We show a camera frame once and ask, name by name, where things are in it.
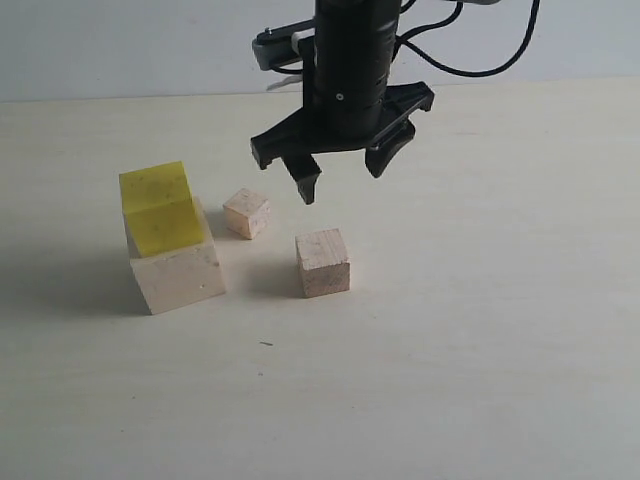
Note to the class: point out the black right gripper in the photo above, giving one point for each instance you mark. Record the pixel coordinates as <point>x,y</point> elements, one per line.
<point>348,103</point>

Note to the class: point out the small pale wooden cube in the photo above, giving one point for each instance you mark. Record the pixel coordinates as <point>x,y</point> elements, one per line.
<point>247,213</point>

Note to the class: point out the medium wooden cube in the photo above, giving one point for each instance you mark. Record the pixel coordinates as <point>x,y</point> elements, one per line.
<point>323,263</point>

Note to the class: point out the yellow cube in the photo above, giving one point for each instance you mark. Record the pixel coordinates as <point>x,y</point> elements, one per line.
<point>159,209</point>

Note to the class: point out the large pale wooden cube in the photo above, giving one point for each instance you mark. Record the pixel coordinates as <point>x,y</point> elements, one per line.
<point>180,277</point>

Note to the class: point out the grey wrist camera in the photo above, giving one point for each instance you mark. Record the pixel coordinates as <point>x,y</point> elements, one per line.
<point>275,49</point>

